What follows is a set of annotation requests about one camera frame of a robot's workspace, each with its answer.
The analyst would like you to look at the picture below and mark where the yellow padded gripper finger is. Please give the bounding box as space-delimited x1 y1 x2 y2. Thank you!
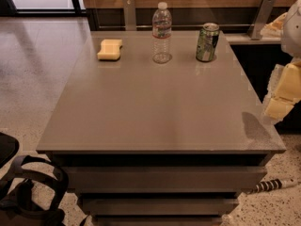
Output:
263 62 301 120

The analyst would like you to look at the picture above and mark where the yellow sponge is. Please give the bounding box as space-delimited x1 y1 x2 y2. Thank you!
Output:
97 39 122 60

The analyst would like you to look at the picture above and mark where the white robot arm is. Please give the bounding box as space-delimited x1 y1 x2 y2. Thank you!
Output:
262 0 301 124

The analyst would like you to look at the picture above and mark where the low grey side shelf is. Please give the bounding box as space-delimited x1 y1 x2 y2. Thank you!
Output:
225 33 281 45

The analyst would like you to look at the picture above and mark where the green soda can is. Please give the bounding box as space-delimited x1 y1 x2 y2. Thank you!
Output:
196 23 219 62

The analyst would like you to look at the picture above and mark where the clear plastic water bottle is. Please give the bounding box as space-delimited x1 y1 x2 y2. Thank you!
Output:
152 2 172 64

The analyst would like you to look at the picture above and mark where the grey drawer table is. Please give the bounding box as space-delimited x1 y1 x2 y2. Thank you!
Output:
38 31 285 226

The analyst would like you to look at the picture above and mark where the black chair seat edge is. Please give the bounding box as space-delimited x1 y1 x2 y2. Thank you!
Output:
0 133 20 168

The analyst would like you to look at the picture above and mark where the right metal wall bracket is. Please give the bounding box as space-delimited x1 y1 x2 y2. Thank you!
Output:
247 0 276 39

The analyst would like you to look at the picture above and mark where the metal wall bracket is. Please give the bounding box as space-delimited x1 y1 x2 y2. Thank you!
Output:
247 0 276 39
122 0 136 31

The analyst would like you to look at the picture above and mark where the striped black white handle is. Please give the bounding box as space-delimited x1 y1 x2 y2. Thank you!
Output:
251 179 298 193

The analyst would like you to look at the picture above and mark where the left metal wall bracket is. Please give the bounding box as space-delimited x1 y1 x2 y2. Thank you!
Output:
122 0 136 31

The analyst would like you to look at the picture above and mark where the dark window frame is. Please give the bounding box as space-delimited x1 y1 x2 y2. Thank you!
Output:
0 0 85 16

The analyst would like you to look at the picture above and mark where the black bag with straps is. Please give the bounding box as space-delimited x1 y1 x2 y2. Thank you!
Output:
0 155 69 226

